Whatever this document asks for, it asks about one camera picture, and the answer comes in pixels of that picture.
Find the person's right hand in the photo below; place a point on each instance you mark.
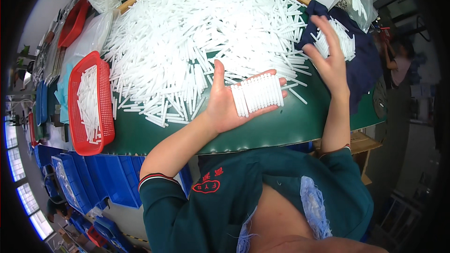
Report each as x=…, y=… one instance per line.
x=332, y=72

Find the stack of blue plastic bins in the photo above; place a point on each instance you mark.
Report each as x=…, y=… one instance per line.
x=105, y=179

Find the small red bin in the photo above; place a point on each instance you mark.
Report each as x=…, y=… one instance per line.
x=96, y=236

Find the white tubes heap in basket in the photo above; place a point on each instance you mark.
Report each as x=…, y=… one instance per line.
x=88, y=105

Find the round grey disc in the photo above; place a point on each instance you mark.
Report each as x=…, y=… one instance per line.
x=379, y=98

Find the flat clear plastic bags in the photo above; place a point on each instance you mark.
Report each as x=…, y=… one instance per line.
x=89, y=37

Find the small blue bins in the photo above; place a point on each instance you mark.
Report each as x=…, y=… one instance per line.
x=41, y=102

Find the red plastic tray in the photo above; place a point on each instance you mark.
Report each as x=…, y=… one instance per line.
x=73, y=23

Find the person's left hand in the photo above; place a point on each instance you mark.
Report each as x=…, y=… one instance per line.
x=221, y=109

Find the person's body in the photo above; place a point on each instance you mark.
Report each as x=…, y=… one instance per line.
x=239, y=200

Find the bunch of sorted white tubes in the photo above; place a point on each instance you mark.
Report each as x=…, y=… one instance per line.
x=346, y=42

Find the pile of white plastic tubes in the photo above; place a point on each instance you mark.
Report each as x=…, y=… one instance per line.
x=197, y=28

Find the red mesh plastic basket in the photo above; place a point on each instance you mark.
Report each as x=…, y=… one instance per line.
x=107, y=112

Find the crumpled clear plastic bag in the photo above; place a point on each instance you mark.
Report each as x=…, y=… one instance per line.
x=360, y=1

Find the light blue cloth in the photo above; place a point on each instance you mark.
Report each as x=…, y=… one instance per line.
x=63, y=95

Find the row of white tubes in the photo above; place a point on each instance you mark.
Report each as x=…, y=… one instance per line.
x=258, y=93

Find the navy blue cloth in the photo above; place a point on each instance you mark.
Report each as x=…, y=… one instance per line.
x=365, y=66

